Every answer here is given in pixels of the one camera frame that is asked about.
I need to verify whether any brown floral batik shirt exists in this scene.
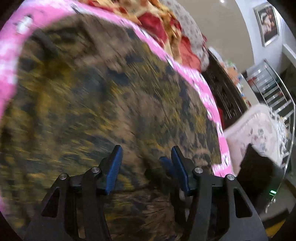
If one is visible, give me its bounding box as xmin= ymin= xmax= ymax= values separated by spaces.
xmin=1 ymin=14 xmax=221 ymax=240

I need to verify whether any dark carved wooden headboard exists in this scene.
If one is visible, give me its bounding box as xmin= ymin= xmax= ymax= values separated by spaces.
xmin=202 ymin=53 xmax=248 ymax=129

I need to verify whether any white floral upholstered chair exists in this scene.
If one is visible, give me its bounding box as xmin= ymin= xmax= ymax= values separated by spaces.
xmin=224 ymin=104 xmax=288 ymax=176

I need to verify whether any clutter on bedside shelf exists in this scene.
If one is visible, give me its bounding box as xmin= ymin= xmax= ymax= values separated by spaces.
xmin=208 ymin=47 xmax=259 ymax=108

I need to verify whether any metal stair railing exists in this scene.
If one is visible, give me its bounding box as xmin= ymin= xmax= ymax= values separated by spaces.
xmin=246 ymin=59 xmax=296 ymax=209

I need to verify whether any grey floral pillow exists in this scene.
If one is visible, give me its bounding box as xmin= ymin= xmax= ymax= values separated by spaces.
xmin=161 ymin=0 xmax=209 ymax=72

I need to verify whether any red and cream floral blanket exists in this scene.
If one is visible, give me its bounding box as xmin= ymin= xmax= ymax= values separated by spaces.
xmin=81 ymin=0 xmax=201 ymax=71

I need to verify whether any pink penguin bed sheet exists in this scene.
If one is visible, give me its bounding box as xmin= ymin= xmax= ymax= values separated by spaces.
xmin=0 ymin=0 xmax=234 ymax=216

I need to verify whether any framed wall picture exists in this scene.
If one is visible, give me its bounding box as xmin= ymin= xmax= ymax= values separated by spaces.
xmin=254 ymin=3 xmax=280 ymax=47

